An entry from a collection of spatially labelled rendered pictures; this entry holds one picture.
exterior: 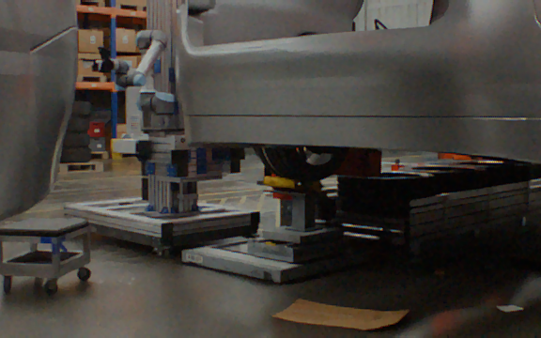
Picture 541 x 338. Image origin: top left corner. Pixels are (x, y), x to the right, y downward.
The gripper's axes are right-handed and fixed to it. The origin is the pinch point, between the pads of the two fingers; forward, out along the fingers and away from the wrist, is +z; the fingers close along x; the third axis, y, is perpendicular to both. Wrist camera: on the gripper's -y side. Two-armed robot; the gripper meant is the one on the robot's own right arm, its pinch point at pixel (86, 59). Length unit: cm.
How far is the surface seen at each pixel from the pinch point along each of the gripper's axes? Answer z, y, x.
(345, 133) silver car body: 68, 11, -209
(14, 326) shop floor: 114, 113, -87
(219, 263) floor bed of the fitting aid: -25, 107, -95
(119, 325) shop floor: 88, 108, -123
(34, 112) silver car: 236, 0, -233
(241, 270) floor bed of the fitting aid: -21, 106, -114
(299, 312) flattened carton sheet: 31, 99, -180
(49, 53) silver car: 232, -10, -231
